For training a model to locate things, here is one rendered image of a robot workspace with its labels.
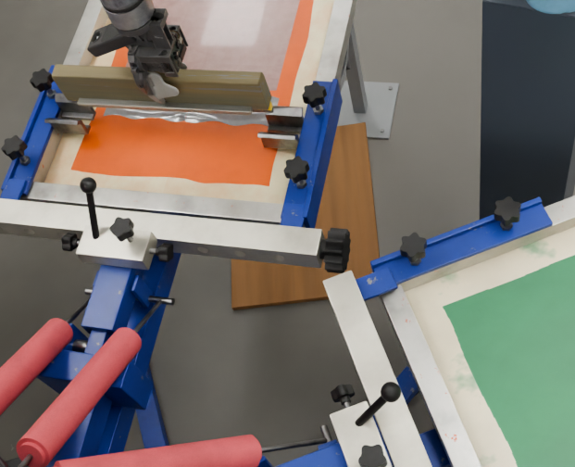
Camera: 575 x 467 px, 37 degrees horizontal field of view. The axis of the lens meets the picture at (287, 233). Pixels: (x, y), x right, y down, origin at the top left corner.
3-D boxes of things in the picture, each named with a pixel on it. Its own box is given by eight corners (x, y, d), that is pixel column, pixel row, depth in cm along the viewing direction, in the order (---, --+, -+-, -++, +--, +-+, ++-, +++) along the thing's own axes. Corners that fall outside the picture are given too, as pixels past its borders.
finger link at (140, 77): (151, 101, 150) (135, 63, 143) (143, 100, 150) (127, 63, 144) (159, 82, 153) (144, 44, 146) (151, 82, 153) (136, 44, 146)
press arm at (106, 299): (120, 247, 153) (110, 234, 149) (151, 250, 152) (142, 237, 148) (91, 336, 146) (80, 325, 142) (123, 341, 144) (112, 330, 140)
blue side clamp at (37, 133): (65, 85, 182) (51, 64, 176) (86, 86, 180) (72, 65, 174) (17, 207, 169) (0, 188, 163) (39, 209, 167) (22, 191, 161)
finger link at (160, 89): (183, 116, 153) (169, 78, 146) (153, 114, 155) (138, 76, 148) (188, 103, 155) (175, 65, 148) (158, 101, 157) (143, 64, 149)
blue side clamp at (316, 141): (318, 99, 167) (312, 77, 161) (343, 101, 166) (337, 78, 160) (286, 233, 154) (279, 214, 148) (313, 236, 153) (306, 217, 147)
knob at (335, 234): (320, 238, 148) (313, 218, 142) (352, 242, 146) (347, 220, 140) (312, 277, 145) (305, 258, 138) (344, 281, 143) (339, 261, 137)
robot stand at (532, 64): (559, 263, 242) (624, -63, 138) (542, 319, 235) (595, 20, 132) (496, 246, 248) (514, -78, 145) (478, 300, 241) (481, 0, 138)
